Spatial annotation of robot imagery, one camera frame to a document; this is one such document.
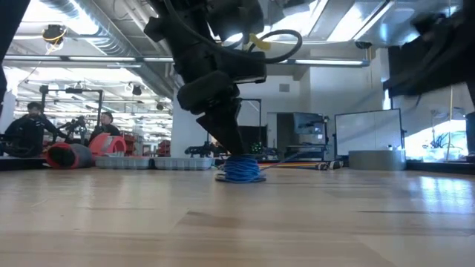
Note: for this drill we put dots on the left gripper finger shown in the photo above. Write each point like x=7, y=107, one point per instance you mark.
x=222, y=122

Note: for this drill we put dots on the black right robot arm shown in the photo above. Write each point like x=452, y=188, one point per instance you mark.
x=438, y=55

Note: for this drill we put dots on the black background robot arm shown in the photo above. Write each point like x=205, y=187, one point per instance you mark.
x=76, y=126

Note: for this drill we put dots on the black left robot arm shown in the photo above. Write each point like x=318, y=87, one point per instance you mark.
x=193, y=26

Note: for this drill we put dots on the grey machine cabinet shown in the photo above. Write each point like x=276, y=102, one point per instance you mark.
x=308, y=128

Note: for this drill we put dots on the grey open tool case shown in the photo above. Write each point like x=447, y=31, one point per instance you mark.
x=122, y=163

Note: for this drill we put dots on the ceiling light strip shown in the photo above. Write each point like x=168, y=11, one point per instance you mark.
x=326, y=62
x=92, y=58

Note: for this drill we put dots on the person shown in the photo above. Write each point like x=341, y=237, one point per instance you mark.
x=26, y=130
x=105, y=124

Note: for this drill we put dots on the white panel screen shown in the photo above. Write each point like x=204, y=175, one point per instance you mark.
x=367, y=130

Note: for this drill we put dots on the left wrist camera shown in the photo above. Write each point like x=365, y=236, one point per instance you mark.
x=245, y=66

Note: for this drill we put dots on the silver ceiling duct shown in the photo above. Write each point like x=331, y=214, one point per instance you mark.
x=111, y=41

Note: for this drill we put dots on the black gantry frame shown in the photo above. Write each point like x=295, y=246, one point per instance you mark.
x=70, y=90

